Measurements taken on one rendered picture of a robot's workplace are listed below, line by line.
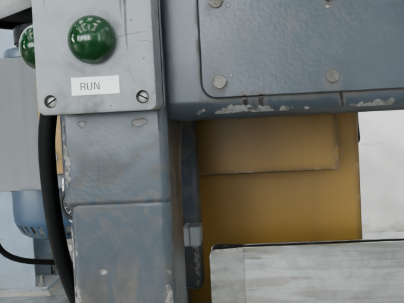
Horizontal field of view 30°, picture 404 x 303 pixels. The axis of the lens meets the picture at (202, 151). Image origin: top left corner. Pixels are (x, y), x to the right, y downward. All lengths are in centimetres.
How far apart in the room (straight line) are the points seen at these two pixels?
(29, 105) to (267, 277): 40
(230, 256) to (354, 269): 11
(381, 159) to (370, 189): 24
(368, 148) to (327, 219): 493
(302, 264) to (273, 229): 14
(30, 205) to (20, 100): 14
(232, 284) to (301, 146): 16
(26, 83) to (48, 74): 46
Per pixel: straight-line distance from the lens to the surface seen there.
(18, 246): 559
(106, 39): 46
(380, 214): 580
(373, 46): 52
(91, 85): 47
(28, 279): 562
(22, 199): 99
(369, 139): 574
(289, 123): 75
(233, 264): 68
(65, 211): 73
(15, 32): 102
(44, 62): 48
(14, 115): 95
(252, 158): 75
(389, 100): 52
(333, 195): 81
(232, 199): 81
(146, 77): 47
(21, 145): 94
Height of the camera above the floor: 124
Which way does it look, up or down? 3 degrees down
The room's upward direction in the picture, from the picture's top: 3 degrees counter-clockwise
